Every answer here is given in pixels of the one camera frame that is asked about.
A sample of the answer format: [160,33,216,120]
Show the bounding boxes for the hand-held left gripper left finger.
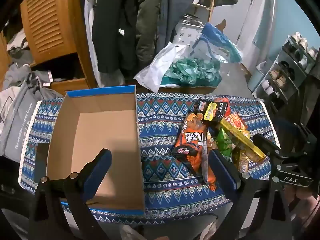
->
[27,149,113,240]

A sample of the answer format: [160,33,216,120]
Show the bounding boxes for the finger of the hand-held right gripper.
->
[253,134,281,158]

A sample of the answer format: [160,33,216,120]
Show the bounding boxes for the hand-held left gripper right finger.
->
[207,149,293,240]

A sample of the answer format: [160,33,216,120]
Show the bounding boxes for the clear orange snack packet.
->
[201,127,219,192]

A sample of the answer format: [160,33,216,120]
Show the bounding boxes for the brown yellow snack packet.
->
[232,147,258,173]

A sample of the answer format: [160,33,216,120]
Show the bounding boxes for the long yellow snack packet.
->
[220,117,267,161]

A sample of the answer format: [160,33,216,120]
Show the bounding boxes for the green snack packet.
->
[216,127,235,159]

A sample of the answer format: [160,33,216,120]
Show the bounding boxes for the red striped snack packet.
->
[226,112,250,132]

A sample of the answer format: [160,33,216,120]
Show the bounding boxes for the blue-rimmed cardboard box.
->
[46,85,145,216]

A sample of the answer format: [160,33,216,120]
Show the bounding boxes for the large orange snack packet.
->
[172,112,208,181]

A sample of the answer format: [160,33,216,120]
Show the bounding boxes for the black yellow snack packet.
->
[194,99,231,123]

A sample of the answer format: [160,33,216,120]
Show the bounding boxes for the person's right hand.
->
[284,186,320,232]

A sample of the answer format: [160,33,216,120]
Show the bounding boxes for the light blue bin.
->
[247,61,272,93]

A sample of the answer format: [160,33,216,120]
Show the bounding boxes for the group of shoes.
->
[261,31,319,98]

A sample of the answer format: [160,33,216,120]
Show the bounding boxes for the blue patterned tablecloth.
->
[19,92,279,227]

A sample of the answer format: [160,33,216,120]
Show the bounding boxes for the grey shoe rack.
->
[251,32,320,105]

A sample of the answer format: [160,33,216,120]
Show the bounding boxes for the grey printed tote bag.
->
[0,65,63,163]

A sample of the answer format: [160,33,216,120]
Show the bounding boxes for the green plastic bags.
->
[160,57,223,88]

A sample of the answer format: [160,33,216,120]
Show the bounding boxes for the blue plastic bag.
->
[190,22,243,64]

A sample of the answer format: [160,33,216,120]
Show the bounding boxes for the white plastic bag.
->
[134,41,193,93]

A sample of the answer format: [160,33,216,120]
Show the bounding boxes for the white appliance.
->
[172,15,208,48]

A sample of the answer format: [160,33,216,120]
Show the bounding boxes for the dark hanging jacket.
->
[91,0,140,73]

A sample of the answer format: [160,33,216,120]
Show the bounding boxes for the wooden ladder shelf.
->
[191,0,218,23]

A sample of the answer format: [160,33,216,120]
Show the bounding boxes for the grey clothes pile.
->
[6,27,34,66]

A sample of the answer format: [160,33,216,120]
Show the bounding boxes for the green hanging coat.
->
[135,0,163,69]

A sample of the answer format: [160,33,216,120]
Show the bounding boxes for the white hanging garment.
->
[81,0,105,88]

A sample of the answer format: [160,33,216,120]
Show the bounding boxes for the wooden louvred wardrobe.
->
[0,0,98,98]

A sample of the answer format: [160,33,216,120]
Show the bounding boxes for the grey-blue hanging garment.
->
[159,0,196,48]

